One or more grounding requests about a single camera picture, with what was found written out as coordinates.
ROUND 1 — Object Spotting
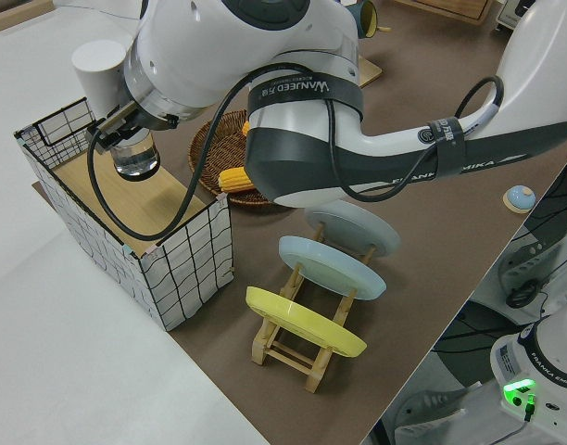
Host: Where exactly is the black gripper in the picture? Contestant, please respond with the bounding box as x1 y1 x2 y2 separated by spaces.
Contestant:
84 101 151 152

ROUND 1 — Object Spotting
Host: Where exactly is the wooden stepped shelf insert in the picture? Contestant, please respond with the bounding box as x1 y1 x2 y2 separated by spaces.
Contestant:
53 150 208 249

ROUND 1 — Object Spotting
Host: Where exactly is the brown wicker basket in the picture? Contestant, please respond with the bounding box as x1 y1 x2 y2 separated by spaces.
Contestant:
188 109 284 209

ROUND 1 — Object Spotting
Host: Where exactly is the wooden block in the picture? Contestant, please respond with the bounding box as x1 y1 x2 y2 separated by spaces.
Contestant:
0 0 56 32

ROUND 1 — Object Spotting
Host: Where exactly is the light blue plate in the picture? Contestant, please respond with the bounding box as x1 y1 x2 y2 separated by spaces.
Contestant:
277 235 387 302

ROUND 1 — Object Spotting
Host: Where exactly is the grey plate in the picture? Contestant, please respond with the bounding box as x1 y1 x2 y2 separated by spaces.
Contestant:
303 206 401 259

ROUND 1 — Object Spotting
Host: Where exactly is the wooden mug tree rack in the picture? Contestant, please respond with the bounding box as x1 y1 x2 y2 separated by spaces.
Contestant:
357 25 391 89

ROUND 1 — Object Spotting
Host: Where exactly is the yellow plate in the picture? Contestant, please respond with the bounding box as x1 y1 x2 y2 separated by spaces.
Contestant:
245 286 368 359

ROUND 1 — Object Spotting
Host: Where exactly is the dark blue ceramic mug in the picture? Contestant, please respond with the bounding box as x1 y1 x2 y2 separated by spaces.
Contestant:
346 0 380 38

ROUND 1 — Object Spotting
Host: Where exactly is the wooden plate rack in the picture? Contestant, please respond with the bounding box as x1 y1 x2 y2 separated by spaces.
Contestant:
250 221 377 394

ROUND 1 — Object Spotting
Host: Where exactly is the wooden cabinet box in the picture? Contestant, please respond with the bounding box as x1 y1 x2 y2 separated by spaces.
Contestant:
392 0 496 25

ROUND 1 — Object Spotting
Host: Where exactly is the brown table mat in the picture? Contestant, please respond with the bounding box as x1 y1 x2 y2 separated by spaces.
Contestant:
31 0 567 445

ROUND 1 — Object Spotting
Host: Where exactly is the blue bell on wooden base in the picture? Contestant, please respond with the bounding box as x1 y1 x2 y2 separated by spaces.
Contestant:
502 184 537 215

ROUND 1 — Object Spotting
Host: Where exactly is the white toaster oven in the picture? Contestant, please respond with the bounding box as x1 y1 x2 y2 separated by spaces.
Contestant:
496 0 535 32

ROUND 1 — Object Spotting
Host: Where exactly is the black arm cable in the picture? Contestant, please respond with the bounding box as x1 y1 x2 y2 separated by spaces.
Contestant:
86 62 506 242

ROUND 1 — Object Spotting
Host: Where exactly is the wire and wood shelf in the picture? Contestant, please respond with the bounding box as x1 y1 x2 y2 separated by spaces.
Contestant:
13 88 235 333

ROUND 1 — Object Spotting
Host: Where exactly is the black coiled cable bundle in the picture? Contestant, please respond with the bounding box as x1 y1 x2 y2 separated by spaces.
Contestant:
505 280 544 310

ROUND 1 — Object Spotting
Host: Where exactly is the black base cable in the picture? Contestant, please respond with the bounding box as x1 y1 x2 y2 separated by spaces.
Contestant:
519 393 537 424

